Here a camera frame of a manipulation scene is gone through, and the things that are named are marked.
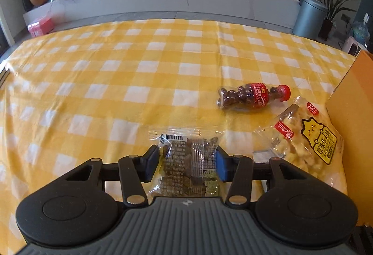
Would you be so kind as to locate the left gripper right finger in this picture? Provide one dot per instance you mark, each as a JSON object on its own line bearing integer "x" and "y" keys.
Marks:
{"x": 238, "y": 171}

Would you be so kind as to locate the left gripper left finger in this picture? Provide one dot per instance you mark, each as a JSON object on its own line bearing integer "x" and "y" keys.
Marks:
{"x": 135, "y": 170}

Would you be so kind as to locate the green brown cookie packet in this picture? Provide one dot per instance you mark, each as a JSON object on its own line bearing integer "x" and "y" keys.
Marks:
{"x": 187, "y": 162}

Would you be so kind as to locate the yellow waffle snack bag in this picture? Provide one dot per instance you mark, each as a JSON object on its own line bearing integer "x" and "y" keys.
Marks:
{"x": 304, "y": 136}

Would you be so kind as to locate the chocolate ball cola bottle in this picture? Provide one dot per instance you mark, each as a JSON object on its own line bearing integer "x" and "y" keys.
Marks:
{"x": 251, "y": 96}

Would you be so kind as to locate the yellow checkered tablecloth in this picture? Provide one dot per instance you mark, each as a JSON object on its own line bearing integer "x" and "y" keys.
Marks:
{"x": 98, "y": 90}

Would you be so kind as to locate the orange cardboard box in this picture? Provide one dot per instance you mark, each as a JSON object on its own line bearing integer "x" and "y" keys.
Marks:
{"x": 350, "y": 110}

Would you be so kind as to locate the pink box on floor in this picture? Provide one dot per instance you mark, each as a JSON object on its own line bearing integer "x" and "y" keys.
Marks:
{"x": 41, "y": 26}

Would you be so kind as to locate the grey metal trash bin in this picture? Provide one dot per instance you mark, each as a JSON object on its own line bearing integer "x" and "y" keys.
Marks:
{"x": 310, "y": 19}

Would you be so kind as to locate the white marble tv console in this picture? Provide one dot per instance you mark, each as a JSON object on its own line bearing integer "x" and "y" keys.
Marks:
{"x": 277, "y": 12}

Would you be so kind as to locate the blue water jug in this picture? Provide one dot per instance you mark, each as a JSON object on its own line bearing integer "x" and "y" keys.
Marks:
{"x": 360, "y": 30}

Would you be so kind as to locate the tall green floor plant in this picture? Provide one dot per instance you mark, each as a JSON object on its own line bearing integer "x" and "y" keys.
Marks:
{"x": 334, "y": 7}

